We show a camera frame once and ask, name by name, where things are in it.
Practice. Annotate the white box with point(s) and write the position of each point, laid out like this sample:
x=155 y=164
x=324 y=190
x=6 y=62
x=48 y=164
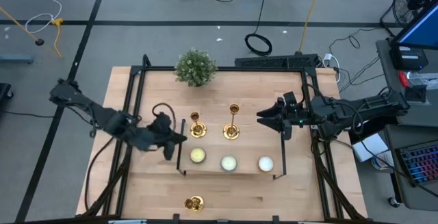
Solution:
x=371 y=147

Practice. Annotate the grey stand base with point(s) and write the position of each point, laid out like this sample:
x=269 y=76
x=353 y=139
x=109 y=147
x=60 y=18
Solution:
x=17 y=59

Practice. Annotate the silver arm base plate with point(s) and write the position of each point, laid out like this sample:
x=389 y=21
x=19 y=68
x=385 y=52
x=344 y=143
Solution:
x=313 y=127

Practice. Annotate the yellow candle tin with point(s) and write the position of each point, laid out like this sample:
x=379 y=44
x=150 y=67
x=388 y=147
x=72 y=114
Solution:
x=198 y=155

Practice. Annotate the black floor fan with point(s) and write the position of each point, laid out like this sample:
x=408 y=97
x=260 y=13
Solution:
x=415 y=1

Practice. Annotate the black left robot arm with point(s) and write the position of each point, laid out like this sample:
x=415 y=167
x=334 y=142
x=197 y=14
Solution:
x=102 y=116

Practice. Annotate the artificial plant in black pot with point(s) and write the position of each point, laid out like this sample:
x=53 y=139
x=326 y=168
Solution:
x=195 y=68

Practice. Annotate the white power adapter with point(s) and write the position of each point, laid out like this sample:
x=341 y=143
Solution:
x=328 y=57

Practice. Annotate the silver metal bar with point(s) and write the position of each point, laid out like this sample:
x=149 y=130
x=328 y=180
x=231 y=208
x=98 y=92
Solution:
x=126 y=222

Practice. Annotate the teal patterned candle tin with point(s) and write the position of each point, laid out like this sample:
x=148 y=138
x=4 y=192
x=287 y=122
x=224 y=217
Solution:
x=229 y=163

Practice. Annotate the black metal rig frame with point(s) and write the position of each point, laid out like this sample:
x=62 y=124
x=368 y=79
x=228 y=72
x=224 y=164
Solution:
x=154 y=68

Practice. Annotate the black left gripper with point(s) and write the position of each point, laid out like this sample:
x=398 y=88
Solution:
x=161 y=131

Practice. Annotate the computer monitor blue screen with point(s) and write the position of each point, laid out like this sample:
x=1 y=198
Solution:
x=424 y=28

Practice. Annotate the black mini computer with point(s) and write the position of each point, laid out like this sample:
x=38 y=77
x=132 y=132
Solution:
x=409 y=59

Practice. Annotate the yellow pole black foot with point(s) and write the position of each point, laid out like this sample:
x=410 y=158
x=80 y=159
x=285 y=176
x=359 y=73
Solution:
x=39 y=41

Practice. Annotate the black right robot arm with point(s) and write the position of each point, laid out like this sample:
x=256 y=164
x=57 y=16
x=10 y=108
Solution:
x=369 y=109

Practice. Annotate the small black box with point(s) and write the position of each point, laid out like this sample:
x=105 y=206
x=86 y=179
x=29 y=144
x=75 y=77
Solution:
x=418 y=94

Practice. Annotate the tall gold candlestick holder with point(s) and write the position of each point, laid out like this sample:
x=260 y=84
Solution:
x=197 y=203
x=231 y=132

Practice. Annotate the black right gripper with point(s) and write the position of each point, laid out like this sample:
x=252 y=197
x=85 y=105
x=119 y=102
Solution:
x=297 y=116

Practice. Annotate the short gold candlestick holder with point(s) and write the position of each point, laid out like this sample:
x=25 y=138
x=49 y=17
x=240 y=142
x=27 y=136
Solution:
x=198 y=130

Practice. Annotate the black wheeled base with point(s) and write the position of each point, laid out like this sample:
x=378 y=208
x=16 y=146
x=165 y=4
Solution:
x=4 y=92

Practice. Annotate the clear plastic bag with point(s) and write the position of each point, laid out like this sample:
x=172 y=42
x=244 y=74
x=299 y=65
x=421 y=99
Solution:
x=426 y=79

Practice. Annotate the backlit computer keyboard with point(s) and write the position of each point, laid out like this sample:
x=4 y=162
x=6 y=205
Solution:
x=422 y=164

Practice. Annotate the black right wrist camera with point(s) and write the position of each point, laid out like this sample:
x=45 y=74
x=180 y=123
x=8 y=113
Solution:
x=290 y=98

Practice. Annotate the grey rolling desk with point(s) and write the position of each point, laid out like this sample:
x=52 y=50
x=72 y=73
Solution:
x=410 y=198

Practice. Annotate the wooden shelf riser black legs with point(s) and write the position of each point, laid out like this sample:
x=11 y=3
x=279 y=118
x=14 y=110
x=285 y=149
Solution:
x=246 y=148

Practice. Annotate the white tealight candle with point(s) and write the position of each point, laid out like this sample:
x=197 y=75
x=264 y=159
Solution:
x=265 y=164

